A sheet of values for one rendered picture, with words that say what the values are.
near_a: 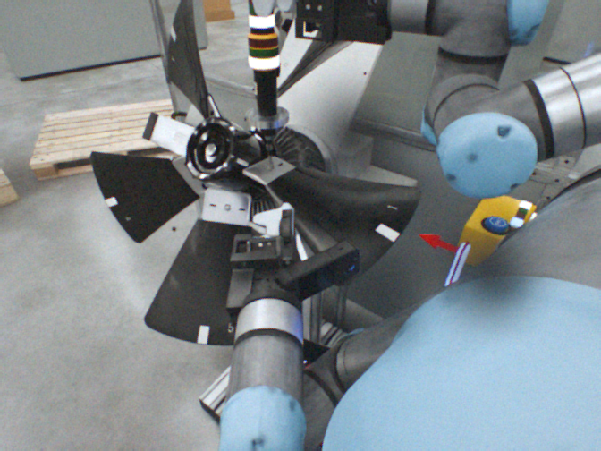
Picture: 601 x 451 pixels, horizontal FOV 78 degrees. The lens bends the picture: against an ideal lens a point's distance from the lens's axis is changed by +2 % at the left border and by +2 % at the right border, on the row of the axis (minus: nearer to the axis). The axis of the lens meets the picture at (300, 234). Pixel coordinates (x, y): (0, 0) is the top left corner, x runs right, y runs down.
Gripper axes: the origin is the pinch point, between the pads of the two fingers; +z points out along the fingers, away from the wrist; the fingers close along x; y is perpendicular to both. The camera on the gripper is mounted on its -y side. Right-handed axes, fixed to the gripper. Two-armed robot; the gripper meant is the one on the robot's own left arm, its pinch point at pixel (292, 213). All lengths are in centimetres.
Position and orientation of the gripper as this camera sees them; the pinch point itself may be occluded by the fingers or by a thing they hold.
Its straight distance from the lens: 58.7
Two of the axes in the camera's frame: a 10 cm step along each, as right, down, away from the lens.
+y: -9.9, 0.8, 0.7
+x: 1.1, 7.6, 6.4
